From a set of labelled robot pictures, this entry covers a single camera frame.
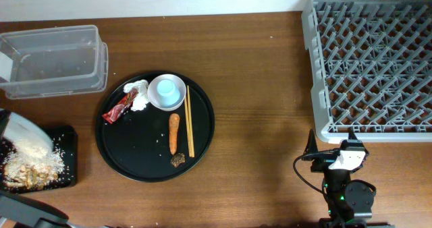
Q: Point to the grey dishwasher rack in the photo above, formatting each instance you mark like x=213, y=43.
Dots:
x=371, y=67

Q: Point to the white plate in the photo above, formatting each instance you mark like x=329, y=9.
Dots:
x=27, y=137

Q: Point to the red snack wrapper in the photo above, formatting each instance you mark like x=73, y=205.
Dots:
x=115, y=113

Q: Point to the wooden chopstick right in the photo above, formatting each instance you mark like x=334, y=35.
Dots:
x=190, y=120

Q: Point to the brown food scrap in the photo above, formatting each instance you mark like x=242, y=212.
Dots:
x=178, y=159

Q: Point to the black waste bin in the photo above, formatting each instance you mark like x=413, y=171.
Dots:
x=65, y=136

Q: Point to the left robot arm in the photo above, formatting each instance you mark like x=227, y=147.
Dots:
x=26, y=212

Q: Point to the wooden chopstick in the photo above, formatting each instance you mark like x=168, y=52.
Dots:
x=188, y=127
x=190, y=120

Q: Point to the white bowl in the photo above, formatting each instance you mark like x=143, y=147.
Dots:
x=152, y=91

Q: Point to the wooden chopstick left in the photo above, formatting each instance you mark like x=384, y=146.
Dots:
x=188, y=127

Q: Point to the clear plastic bin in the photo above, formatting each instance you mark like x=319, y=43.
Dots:
x=53, y=62

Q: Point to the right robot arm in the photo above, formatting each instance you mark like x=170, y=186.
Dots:
x=349, y=201

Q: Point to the white tissue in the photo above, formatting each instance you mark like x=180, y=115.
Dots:
x=141, y=99

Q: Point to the round black tray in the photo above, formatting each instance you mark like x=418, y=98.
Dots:
x=137, y=144

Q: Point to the orange carrot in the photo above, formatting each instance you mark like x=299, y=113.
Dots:
x=174, y=122

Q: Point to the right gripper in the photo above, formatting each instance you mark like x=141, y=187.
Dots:
x=312, y=146

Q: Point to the light blue cup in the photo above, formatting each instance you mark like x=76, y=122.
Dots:
x=167, y=93

